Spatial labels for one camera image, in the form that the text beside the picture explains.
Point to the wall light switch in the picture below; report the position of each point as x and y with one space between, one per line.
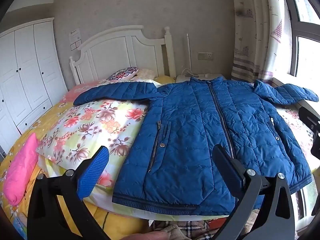
75 45

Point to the floral quilt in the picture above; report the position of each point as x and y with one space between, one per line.
100 125

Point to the white lamp pole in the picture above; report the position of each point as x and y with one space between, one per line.
189 55

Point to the plaid blanket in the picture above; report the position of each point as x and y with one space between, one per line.
197 226

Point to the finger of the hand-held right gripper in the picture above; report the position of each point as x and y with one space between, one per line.
316 146
310 120

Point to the beige fuzzy cloth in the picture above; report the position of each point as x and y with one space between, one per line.
175 232

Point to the printed curtain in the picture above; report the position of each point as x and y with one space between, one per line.
252 30

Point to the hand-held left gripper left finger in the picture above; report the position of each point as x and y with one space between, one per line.
93 172

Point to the purple patterned pillow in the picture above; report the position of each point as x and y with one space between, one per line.
123 73

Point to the white wooden headboard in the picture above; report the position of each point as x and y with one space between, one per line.
112 52

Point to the white charger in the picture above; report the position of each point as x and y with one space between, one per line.
208 75

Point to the white wall paper notice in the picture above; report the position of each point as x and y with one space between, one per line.
75 35

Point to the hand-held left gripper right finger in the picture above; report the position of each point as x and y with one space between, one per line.
235 177

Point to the white nightstand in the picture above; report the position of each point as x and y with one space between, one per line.
182 78

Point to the blue quilted jacket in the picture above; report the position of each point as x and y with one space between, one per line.
190 130

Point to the white wardrobe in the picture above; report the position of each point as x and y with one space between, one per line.
25 67

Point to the pale yellow pillow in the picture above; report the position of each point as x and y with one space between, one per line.
146 73

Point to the pink pillow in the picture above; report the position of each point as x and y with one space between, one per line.
20 170

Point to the yellow cartoon bedsheet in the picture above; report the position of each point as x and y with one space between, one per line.
117 222

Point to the wall socket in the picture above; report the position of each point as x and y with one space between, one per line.
205 56

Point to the window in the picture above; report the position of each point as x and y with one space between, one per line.
307 55

